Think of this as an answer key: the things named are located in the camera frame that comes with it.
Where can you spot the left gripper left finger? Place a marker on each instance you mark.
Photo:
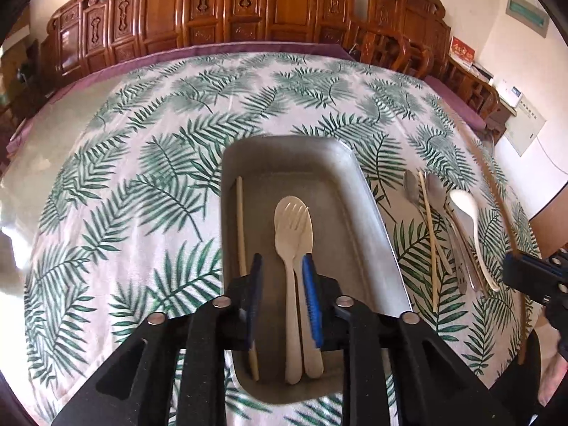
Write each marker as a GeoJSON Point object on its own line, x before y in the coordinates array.
{"type": "Point", "coordinates": [252, 298]}

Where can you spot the grey metal tray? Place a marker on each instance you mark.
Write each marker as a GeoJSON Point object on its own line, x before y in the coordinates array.
{"type": "Point", "coordinates": [349, 243]}

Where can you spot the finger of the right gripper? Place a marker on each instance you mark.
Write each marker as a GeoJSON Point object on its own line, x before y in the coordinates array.
{"type": "Point", "coordinates": [530, 275]}

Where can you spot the palm leaf tablecloth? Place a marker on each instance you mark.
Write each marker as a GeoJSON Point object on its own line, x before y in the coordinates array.
{"type": "Point", "coordinates": [131, 224]}

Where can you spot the white wall panel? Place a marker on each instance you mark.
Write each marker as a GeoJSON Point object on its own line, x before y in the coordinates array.
{"type": "Point", "coordinates": [523, 127]}

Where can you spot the wooden armchair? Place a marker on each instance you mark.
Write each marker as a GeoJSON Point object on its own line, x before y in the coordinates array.
{"type": "Point", "coordinates": [387, 48]}

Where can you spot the red card on shelf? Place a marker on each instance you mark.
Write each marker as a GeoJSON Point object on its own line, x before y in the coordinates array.
{"type": "Point", "coordinates": [461, 51]}

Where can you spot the cream plastic spoon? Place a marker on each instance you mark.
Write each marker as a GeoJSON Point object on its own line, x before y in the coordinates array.
{"type": "Point", "coordinates": [312, 356]}

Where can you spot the carved wooden bench back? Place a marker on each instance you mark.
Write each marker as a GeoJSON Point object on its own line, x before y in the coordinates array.
{"type": "Point", "coordinates": [85, 36]}

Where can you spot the wooden side shelf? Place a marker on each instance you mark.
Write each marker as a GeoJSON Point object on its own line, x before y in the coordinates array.
{"type": "Point", "coordinates": [476, 95]}

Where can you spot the green wall sign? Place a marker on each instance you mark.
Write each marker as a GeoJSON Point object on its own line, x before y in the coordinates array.
{"type": "Point", "coordinates": [529, 15]}

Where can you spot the person right hand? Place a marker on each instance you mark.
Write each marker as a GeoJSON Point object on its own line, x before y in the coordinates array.
{"type": "Point", "coordinates": [551, 379]}

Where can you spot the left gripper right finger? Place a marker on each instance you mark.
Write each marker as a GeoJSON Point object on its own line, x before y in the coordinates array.
{"type": "Point", "coordinates": [312, 296]}

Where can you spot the large steel ladle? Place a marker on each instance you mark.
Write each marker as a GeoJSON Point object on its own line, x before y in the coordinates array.
{"type": "Point", "coordinates": [465, 275]}

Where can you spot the purple table cover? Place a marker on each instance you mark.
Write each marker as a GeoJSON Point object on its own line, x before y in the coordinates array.
{"type": "Point", "coordinates": [333, 51]}

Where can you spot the cream plastic fork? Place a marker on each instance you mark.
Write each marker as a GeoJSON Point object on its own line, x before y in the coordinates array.
{"type": "Point", "coordinates": [289, 223]}

